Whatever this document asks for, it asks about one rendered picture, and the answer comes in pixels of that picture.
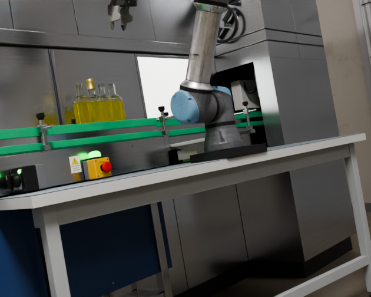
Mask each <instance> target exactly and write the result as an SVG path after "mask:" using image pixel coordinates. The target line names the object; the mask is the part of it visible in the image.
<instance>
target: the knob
mask: <svg viewBox="0 0 371 297"><path fill-rule="evenodd" d="M6 182H7V186H8V189H10V188H18V187H20V185H21V178H20V176H19V175H18V174H17V173H15V174H12V175H7V176H6Z"/></svg>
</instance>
